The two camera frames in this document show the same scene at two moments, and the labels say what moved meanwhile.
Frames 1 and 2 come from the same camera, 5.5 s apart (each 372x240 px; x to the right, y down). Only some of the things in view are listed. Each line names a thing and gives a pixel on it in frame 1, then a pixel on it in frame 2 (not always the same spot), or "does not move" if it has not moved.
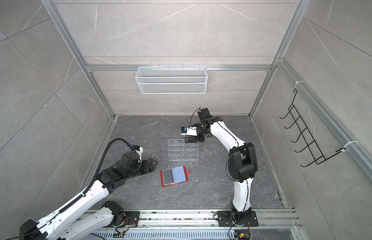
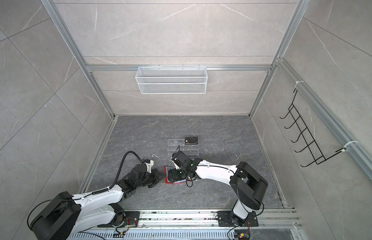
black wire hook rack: x=317 y=156 does not move
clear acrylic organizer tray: x=179 y=150 does not move
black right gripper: x=199 y=138 -> x=173 y=175
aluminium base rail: x=204 y=225 does not move
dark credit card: x=190 y=140 does not move
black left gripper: x=152 y=167 -> x=155 y=173
